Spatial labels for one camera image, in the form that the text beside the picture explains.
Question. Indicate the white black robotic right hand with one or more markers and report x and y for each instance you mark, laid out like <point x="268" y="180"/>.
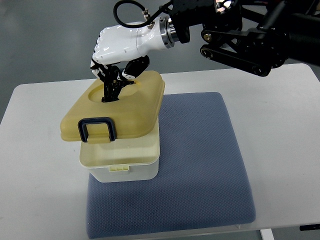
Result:
<point x="120" y="53"/>

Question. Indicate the yellow storage box lid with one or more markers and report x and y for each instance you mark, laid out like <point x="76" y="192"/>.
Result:
<point x="133" y="115"/>

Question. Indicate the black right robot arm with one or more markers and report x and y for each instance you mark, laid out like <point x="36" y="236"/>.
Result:
<point x="254" y="36"/>

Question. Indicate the white storage box base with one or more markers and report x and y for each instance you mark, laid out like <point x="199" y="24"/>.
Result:
<point x="129" y="159"/>

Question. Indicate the blue grey cushion mat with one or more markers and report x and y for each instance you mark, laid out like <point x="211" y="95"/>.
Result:
<point x="201" y="181"/>

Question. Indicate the white table leg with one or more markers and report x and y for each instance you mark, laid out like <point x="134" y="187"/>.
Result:
<point x="267" y="234"/>

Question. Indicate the black bracket at table edge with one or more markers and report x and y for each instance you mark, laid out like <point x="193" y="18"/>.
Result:
<point x="309" y="227"/>

